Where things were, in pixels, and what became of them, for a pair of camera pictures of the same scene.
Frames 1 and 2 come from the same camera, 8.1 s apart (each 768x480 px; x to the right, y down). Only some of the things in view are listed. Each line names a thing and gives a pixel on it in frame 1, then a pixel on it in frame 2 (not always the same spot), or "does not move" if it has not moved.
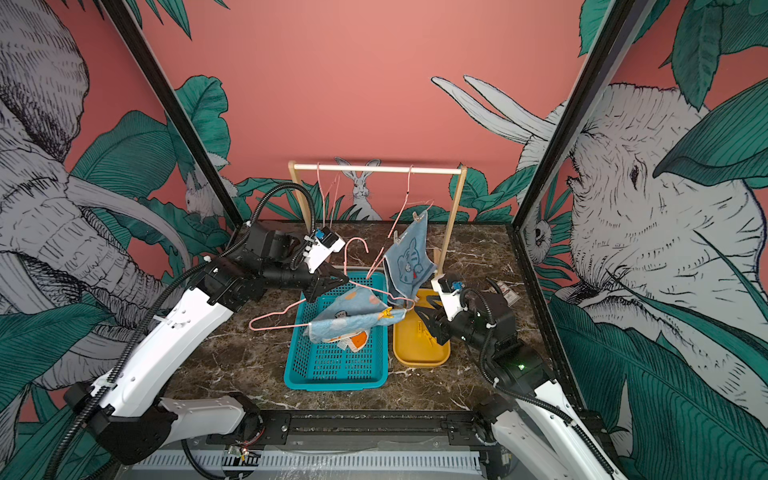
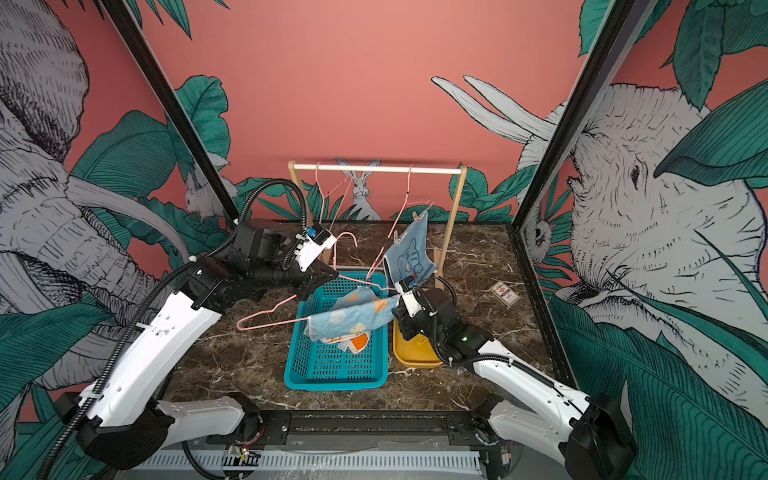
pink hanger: [349, 240] -> [293, 295]
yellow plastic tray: [415, 341] does not move
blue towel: [410, 263] does not move
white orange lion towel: [356, 341] does not move
